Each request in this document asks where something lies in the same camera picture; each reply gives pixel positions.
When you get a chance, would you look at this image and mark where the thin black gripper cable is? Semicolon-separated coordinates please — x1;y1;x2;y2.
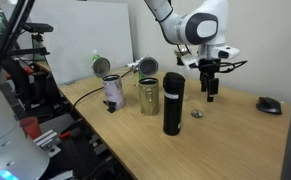
218;59;249;74

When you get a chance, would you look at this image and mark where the silver bottle cap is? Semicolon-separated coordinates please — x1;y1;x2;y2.
190;108;205;119

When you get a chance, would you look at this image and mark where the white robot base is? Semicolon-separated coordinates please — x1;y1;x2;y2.
0;85;51;180

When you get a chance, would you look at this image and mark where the black thermos flask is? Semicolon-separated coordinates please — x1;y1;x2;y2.
162;71;187;137

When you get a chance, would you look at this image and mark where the small green tea bottle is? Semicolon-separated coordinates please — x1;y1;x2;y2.
91;49;102;64

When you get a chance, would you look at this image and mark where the gold tin can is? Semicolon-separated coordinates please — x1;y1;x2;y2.
137;77;161;117

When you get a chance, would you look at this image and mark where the thick black cable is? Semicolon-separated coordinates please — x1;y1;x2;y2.
70;67;135;112

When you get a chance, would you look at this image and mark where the white pink tin can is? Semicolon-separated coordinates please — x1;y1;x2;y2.
101;73;126;114

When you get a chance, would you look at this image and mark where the white power strip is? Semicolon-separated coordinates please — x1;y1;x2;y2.
124;59;141;70

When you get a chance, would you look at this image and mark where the red plastic cup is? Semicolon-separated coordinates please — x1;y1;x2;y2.
19;116;43;141

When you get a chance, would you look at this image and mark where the aluminium extrusion piece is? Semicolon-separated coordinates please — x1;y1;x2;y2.
34;129;63;158

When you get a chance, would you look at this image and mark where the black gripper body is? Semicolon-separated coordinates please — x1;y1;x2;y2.
198;58;224;82

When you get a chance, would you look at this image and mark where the white panel board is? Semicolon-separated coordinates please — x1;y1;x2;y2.
0;0;135;86

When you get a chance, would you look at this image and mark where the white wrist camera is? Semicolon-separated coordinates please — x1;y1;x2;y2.
180;53;200;70

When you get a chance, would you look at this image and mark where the black computer mouse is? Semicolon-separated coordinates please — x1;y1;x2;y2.
255;96;283;116

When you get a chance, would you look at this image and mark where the white round tin lid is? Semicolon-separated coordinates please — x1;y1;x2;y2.
91;56;112;79

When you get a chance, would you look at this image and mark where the black camera on stand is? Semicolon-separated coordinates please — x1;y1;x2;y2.
20;22;55;35

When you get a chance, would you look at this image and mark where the black tripod pole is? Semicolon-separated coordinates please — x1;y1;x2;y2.
0;0;37;103

